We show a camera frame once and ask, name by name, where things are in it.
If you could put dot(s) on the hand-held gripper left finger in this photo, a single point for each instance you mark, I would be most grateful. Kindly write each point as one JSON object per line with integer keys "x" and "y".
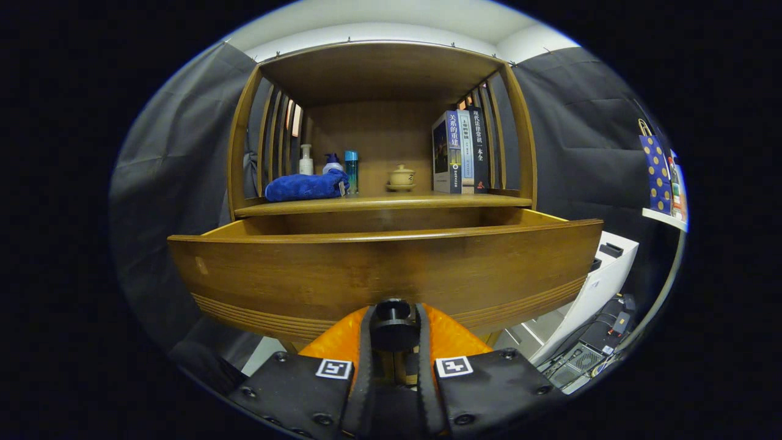
{"x": 365, "y": 379}

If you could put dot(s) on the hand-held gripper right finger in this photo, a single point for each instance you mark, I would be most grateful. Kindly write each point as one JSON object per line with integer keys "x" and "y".
{"x": 426, "y": 379}

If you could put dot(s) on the wooden drawer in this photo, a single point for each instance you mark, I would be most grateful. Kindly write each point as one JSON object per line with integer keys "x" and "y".
{"x": 305, "y": 269}

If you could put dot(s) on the wooden countertop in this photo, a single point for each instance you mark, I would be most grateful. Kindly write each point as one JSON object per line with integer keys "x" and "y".
{"x": 391, "y": 200}

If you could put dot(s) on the wooden cabinet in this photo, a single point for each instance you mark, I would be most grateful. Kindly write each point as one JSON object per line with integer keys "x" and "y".
{"x": 379, "y": 73}

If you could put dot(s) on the black electronic device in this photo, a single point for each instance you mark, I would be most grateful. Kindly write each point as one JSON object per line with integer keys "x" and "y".
{"x": 602, "y": 330}

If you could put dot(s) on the beige saucer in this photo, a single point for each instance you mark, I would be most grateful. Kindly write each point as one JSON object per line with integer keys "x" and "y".
{"x": 401, "y": 187}

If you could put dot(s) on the white box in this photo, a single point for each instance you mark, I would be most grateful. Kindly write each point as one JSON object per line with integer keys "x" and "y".
{"x": 602, "y": 287}

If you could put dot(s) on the blue folded towel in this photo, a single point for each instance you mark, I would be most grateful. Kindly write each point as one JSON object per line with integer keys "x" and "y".
{"x": 302, "y": 186}

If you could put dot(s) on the small black block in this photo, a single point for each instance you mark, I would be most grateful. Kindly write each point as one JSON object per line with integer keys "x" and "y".
{"x": 595, "y": 264}
{"x": 611, "y": 250}

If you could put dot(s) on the beige lidded teacup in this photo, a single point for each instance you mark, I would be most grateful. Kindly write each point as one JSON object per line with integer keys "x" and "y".
{"x": 402, "y": 176}

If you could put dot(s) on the teal bottle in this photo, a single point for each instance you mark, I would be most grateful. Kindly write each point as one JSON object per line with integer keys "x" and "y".
{"x": 351, "y": 168}

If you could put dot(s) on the white bottle blue cap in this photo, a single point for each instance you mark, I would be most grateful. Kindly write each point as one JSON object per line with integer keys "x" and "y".
{"x": 332, "y": 165}

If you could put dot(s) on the white pump bottle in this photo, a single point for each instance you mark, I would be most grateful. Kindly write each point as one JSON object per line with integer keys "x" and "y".
{"x": 306, "y": 164}

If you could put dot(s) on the blue spined book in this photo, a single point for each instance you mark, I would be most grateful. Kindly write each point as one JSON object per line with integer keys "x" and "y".
{"x": 445, "y": 153}

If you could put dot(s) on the pale spined book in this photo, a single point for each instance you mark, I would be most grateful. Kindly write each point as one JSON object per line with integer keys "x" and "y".
{"x": 467, "y": 153}

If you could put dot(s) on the black spined book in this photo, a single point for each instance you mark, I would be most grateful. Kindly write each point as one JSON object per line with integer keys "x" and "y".
{"x": 479, "y": 150}

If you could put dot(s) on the white side table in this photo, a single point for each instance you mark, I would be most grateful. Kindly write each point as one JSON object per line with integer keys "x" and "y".
{"x": 663, "y": 218}

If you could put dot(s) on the blue gold-dotted gift bag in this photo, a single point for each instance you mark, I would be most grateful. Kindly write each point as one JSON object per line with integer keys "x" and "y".
{"x": 657, "y": 174}

